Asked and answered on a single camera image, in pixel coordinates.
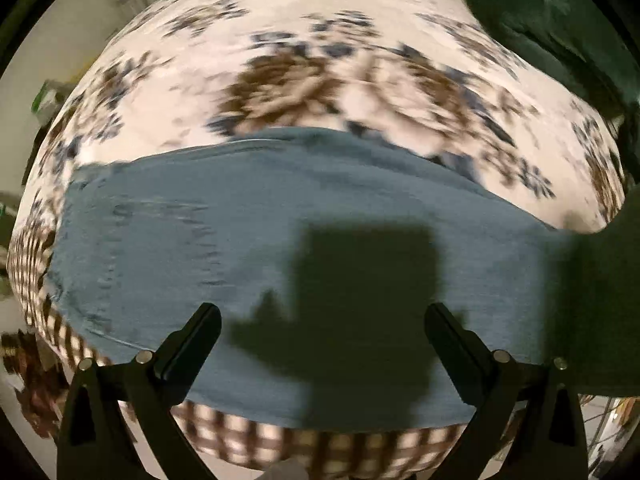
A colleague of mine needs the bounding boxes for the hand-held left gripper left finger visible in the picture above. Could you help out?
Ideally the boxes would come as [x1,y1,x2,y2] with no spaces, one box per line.
[56,302,223,480]

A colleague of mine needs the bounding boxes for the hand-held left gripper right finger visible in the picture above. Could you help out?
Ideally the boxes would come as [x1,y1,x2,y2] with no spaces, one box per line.
[424,302,589,480]

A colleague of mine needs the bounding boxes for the floral bed sheet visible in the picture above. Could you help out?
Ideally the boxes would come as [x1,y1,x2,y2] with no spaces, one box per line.
[7,0,628,476]

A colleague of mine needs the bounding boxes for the green and white box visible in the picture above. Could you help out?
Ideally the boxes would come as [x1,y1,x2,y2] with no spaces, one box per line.
[31,79,63,123]

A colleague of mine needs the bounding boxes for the blue denim pants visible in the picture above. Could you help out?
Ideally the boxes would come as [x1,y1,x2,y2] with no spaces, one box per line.
[48,127,576,431]

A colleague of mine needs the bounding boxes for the dark green cloth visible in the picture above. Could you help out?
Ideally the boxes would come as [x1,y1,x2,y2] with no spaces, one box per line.
[440,0,640,126]

